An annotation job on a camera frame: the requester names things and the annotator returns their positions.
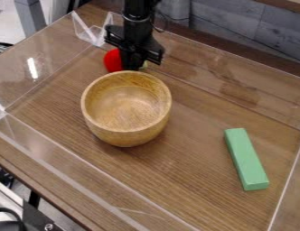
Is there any red plush fruit green leaf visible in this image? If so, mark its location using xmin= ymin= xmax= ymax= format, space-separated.
xmin=103 ymin=49 xmax=147 ymax=72

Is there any black metal stand base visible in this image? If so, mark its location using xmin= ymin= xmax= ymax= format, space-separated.
xmin=0 ymin=193 xmax=65 ymax=231

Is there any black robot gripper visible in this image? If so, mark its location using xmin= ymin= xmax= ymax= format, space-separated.
xmin=105 ymin=0 xmax=165 ymax=70

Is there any grey pillar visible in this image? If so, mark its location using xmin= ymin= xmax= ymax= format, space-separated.
xmin=14 ymin=0 xmax=47 ymax=37

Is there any clear acrylic corner bracket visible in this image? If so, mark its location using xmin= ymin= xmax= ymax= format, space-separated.
xmin=71 ymin=11 xmax=114 ymax=47

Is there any round wooden bowl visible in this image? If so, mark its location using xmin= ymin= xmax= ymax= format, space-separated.
xmin=81 ymin=70 xmax=171 ymax=147

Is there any clear acrylic tray enclosure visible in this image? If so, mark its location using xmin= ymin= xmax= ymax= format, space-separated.
xmin=0 ymin=18 xmax=300 ymax=231

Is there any green rectangular block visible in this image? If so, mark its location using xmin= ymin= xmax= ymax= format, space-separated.
xmin=224 ymin=128 xmax=269 ymax=191

